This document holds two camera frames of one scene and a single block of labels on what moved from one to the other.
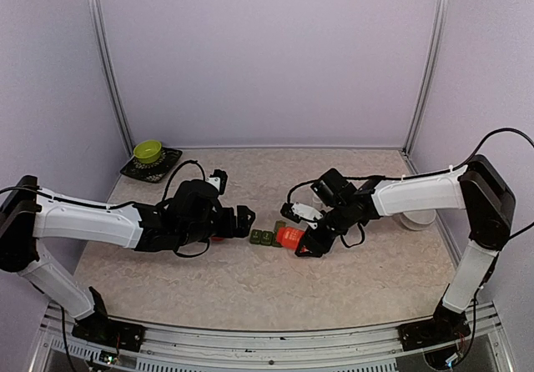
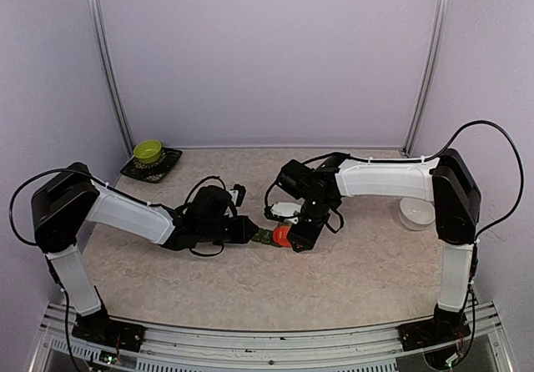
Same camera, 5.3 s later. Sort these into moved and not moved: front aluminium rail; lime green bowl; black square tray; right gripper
Moved: right gripper
Not moved: front aluminium rail; lime green bowl; black square tray
